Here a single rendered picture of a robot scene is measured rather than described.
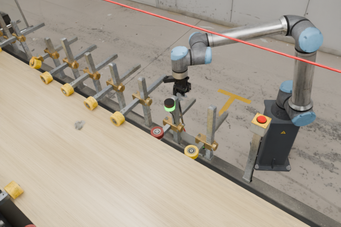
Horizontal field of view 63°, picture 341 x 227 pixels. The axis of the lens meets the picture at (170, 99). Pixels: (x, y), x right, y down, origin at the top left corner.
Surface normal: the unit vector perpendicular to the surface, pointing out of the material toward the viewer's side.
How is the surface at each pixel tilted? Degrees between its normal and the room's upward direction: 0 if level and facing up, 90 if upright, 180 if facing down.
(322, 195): 0
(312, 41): 83
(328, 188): 0
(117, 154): 0
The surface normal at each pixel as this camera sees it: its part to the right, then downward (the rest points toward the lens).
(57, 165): -0.06, -0.72
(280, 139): -0.08, 0.69
